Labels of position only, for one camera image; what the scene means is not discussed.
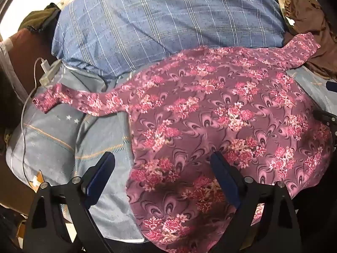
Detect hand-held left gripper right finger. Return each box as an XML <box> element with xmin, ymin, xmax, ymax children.
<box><xmin>210</xmin><ymin>151</ymin><xmax>302</xmax><ymax>253</ymax></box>

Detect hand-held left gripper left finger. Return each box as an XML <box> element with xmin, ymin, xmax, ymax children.
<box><xmin>23</xmin><ymin>151</ymin><xmax>116</xmax><ymax>253</ymax></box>

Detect pink floral garment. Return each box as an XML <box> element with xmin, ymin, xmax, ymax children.
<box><xmin>32</xmin><ymin>32</ymin><xmax>333</xmax><ymax>248</ymax></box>

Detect brown floral cloth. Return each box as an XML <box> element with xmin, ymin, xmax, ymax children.
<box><xmin>274</xmin><ymin>0</ymin><xmax>337</xmax><ymax>79</ymax></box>

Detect cardboard box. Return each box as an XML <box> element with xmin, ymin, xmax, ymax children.
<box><xmin>0</xmin><ymin>170</ymin><xmax>45</xmax><ymax>217</ymax></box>

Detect white charger block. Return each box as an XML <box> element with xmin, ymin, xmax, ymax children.
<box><xmin>39</xmin><ymin>59</ymin><xmax>63</xmax><ymax>85</ymax></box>

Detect reddish brown cushion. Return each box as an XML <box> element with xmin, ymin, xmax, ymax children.
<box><xmin>5</xmin><ymin>28</ymin><xmax>57</xmax><ymax>95</ymax></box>

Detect blue striped pillow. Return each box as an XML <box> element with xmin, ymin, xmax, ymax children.
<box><xmin>51</xmin><ymin>0</ymin><xmax>287</xmax><ymax>78</ymax></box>

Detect olive green cloth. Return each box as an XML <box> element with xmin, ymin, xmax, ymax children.
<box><xmin>18</xmin><ymin>3</ymin><xmax>62</xmax><ymax>33</ymax></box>

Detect white charger cable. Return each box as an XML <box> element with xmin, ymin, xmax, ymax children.
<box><xmin>21</xmin><ymin>57</ymin><xmax>50</xmax><ymax>190</ymax></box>

